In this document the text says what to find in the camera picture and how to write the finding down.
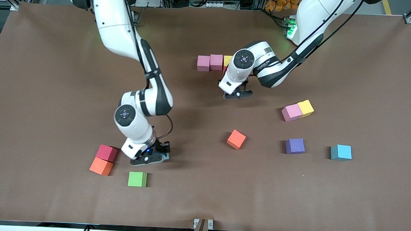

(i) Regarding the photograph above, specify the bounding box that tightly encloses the purple foam cube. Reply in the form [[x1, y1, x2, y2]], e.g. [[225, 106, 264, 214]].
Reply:
[[285, 138, 306, 155]]

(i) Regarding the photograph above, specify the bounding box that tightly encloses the pink foam cube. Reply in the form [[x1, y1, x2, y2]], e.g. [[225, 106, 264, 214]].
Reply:
[[281, 103, 304, 123], [197, 55, 211, 72], [210, 54, 225, 71]]

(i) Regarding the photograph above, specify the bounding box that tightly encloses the green foam cube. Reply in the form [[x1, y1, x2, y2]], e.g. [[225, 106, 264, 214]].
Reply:
[[128, 171, 148, 188]]

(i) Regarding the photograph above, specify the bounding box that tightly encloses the small metal bracket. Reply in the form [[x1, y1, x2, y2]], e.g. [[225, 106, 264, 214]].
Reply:
[[193, 218, 214, 231]]

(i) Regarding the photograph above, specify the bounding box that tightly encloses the brown table cover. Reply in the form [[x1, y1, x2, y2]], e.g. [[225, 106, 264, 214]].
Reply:
[[0, 0, 411, 231]]

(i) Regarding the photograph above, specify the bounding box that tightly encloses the bag of orange fruit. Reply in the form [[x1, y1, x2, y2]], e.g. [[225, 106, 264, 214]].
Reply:
[[264, 0, 301, 13]]

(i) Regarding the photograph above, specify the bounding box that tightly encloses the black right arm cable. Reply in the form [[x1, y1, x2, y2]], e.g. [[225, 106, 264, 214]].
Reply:
[[116, 0, 179, 142]]

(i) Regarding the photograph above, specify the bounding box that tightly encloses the orange foam cube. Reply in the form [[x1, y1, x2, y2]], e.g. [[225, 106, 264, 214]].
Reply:
[[227, 129, 247, 151], [89, 157, 114, 176]]

